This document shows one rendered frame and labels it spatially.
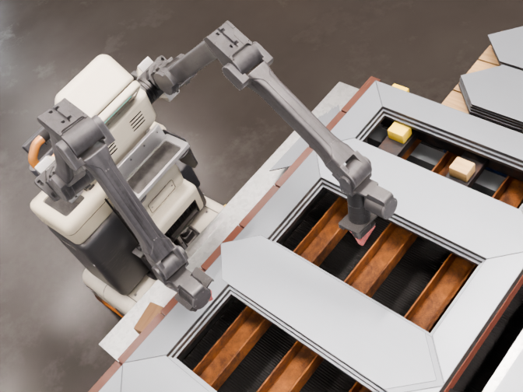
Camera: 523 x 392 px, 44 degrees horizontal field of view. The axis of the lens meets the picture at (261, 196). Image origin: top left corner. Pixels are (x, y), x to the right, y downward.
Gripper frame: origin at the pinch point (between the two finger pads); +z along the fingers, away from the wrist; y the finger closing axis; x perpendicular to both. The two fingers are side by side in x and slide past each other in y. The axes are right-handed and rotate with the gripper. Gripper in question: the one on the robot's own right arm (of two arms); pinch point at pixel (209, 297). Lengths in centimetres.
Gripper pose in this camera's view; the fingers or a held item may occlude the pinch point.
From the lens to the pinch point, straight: 180.7
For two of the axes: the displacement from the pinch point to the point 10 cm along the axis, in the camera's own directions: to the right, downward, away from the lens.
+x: -7.0, -4.3, 5.6
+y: 5.8, -8.1, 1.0
